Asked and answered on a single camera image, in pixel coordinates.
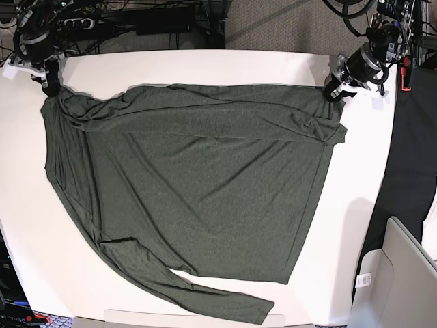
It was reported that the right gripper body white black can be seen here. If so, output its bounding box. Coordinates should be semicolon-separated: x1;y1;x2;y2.
1;53;65;81

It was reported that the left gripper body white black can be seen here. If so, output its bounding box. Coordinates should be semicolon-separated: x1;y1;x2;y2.
333;54;391;109

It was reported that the dark green long-sleeve shirt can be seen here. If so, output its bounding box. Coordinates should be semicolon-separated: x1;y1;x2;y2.
41;85;347;325

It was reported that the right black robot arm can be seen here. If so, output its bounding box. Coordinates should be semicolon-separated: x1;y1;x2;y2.
1;1;74;97

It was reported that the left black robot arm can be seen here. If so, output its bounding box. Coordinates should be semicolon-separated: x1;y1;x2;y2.
324;1;421;103

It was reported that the red black table clamp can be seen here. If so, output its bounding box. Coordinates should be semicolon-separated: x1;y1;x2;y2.
400;55;418;92

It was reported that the black box under table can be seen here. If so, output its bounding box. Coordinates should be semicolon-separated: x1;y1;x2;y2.
135;10;195;35

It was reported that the white barcode label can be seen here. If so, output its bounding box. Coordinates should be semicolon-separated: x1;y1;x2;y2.
355;273;372;288

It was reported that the beige plastic bin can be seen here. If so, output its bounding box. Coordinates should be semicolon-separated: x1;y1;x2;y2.
348;217;436;327

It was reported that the red clamp lower left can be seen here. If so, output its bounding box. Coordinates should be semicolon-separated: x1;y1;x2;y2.
25;313;51;325

